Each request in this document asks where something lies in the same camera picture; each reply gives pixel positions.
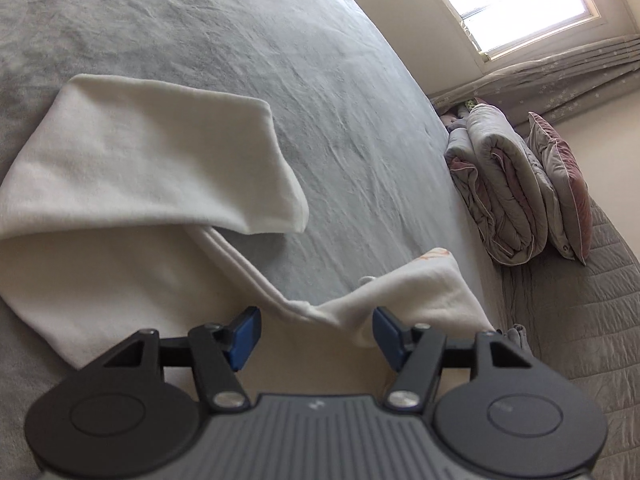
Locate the lilac cloth bundle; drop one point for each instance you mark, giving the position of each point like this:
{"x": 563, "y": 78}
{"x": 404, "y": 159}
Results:
{"x": 452, "y": 122}

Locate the pink grey pillow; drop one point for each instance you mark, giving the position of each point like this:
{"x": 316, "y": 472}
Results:
{"x": 565, "y": 180}

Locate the grey quilted headboard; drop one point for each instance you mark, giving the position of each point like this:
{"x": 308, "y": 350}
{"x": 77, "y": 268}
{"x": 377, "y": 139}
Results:
{"x": 590, "y": 335}

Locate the white sweatshirt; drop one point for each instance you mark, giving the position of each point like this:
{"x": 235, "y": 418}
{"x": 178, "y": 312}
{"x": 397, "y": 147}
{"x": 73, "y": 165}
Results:
{"x": 150, "y": 160}

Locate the folded grey pink duvet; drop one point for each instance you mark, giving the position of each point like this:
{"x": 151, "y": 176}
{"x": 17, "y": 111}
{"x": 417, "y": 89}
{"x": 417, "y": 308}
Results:
{"x": 500, "y": 190}

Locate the grey floral curtain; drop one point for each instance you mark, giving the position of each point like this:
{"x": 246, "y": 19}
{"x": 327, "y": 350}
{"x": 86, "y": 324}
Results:
{"x": 560, "y": 80}

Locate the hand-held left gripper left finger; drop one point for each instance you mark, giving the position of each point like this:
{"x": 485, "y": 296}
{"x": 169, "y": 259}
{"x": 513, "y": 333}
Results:
{"x": 247, "y": 335}

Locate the folded grey sweater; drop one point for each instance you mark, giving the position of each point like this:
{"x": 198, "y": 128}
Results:
{"x": 515, "y": 337}

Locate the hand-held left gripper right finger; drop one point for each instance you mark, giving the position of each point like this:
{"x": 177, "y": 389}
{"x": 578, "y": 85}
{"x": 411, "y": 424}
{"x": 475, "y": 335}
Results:
{"x": 387, "y": 335}

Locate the window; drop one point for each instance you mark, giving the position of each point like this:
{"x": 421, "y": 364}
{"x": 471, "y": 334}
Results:
{"x": 520, "y": 0}

